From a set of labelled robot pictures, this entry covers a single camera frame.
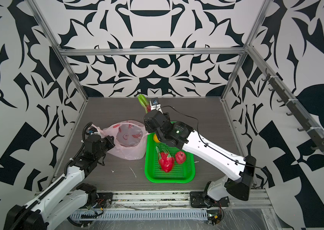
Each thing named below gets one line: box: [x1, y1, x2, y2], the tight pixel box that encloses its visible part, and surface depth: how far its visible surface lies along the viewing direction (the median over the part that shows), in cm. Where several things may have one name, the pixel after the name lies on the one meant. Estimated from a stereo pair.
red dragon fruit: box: [155, 146, 175, 173], surface depth 81 cm
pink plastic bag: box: [89, 120, 151, 161], surface depth 87 cm
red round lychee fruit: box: [175, 150, 187, 165], surface depth 85 cm
